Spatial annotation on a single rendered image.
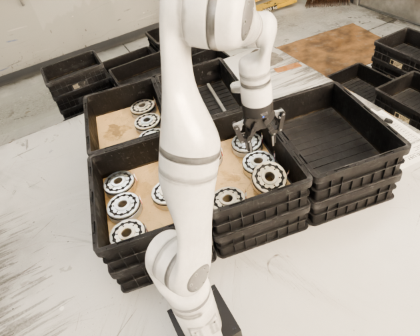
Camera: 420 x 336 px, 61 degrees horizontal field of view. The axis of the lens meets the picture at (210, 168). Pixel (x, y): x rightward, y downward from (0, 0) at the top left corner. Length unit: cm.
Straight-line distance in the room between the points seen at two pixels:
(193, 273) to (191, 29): 38
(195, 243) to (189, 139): 18
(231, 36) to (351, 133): 91
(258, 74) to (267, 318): 62
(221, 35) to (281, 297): 77
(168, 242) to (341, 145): 77
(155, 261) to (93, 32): 383
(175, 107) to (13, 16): 378
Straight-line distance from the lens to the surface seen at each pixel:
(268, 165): 107
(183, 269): 60
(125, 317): 109
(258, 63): 78
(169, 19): 45
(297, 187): 97
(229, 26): 43
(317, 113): 137
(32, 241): 140
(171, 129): 48
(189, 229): 55
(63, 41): 431
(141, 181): 120
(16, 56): 432
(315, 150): 122
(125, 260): 100
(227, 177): 113
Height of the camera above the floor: 164
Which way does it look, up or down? 43 degrees down
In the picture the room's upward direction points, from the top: 12 degrees counter-clockwise
